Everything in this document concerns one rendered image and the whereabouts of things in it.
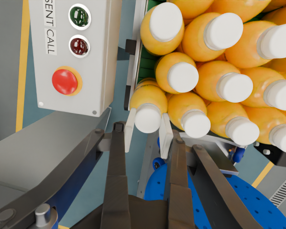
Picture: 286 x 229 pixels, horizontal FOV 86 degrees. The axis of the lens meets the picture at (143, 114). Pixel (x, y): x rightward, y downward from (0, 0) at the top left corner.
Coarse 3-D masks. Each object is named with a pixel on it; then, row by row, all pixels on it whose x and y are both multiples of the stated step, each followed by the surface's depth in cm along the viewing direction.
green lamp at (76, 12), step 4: (72, 8) 18; (76, 8) 18; (80, 8) 18; (72, 12) 18; (76, 12) 18; (80, 12) 18; (84, 12) 19; (72, 16) 19; (76, 16) 19; (80, 16) 19; (84, 16) 19; (72, 20) 19; (76, 20) 19; (80, 20) 19; (84, 20) 19; (76, 24) 19; (80, 24) 19; (84, 24) 19
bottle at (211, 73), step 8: (200, 64) 30; (208, 64) 26; (216, 64) 25; (224, 64) 24; (200, 72) 27; (208, 72) 25; (216, 72) 24; (224, 72) 23; (232, 72) 22; (240, 72) 24; (200, 80) 26; (208, 80) 24; (216, 80) 23; (200, 88) 26; (208, 88) 25; (216, 88) 23; (208, 96) 26; (216, 96) 24
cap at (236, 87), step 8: (224, 80) 21; (232, 80) 20; (240, 80) 20; (248, 80) 20; (224, 88) 21; (232, 88) 21; (240, 88) 21; (248, 88) 21; (224, 96) 21; (232, 96) 21; (240, 96) 21; (248, 96) 21
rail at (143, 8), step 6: (144, 0) 29; (144, 6) 29; (144, 12) 30; (138, 30) 31; (138, 36) 31; (138, 42) 31; (138, 48) 32; (138, 54) 32; (138, 60) 35; (132, 78) 34; (132, 84) 34; (132, 90) 35
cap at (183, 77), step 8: (184, 64) 20; (176, 72) 20; (184, 72) 20; (192, 72) 20; (176, 80) 21; (184, 80) 21; (192, 80) 21; (176, 88) 21; (184, 88) 21; (192, 88) 21
